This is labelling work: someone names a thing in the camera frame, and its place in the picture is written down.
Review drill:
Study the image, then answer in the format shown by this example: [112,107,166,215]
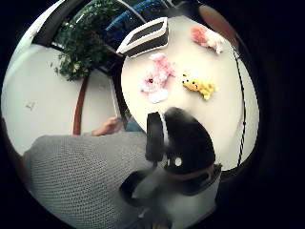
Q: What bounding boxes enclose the the person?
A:
[21,129,166,229]

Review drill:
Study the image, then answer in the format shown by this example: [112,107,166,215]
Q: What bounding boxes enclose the brown wooden post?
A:
[71,72,92,136]

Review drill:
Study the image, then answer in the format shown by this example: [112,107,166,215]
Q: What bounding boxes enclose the white and black box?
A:
[115,16,171,58]

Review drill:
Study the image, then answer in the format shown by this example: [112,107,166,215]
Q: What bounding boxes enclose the green leafy plant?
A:
[51,0,129,82]

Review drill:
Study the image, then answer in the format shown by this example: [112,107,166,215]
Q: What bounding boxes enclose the blue seat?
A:
[104,0,168,34]

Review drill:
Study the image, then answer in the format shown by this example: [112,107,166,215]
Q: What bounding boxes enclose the pink and white soft toy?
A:
[190,25,226,54]

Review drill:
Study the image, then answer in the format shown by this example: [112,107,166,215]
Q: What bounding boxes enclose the yellow soft toy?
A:
[181,73,216,101]

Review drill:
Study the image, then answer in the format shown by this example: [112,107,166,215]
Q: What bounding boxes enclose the brown chair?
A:
[197,4,240,44]

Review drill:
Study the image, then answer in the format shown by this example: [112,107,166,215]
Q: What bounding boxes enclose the black cable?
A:
[232,47,248,168]

